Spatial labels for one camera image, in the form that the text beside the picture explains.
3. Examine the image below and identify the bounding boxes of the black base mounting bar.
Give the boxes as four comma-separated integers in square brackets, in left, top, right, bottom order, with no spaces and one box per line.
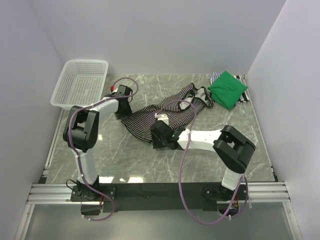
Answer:
[70,182,246,213]

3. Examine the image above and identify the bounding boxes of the aluminium rail frame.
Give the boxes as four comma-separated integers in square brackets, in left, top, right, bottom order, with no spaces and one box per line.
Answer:
[26,182,291,205]

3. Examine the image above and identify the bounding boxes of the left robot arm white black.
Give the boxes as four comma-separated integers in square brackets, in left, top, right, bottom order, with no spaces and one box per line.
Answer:
[63,84,133,201]

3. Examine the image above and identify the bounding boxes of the black white striped folded top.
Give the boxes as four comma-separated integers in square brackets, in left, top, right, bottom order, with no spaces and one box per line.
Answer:
[234,75,250,103]

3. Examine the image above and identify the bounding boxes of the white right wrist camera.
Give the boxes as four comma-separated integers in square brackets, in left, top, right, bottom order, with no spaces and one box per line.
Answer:
[154,113,169,126]

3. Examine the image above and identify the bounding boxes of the white plastic laundry basket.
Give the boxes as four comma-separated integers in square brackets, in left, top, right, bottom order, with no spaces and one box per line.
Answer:
[50,59,109,111]

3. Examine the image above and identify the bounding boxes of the striped clothes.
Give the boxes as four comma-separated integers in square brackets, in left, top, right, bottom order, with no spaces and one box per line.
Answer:
[121,83,214,143]

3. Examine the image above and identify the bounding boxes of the green tank top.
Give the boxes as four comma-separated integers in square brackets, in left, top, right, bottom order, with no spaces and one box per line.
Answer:
[207,70,249,111]

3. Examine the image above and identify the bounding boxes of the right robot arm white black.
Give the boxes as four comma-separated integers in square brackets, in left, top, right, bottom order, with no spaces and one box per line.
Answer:
[150,120,256,200]

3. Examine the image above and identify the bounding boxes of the blue striped folded tank top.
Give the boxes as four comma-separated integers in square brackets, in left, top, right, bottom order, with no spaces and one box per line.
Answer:
[208,71,245,107]

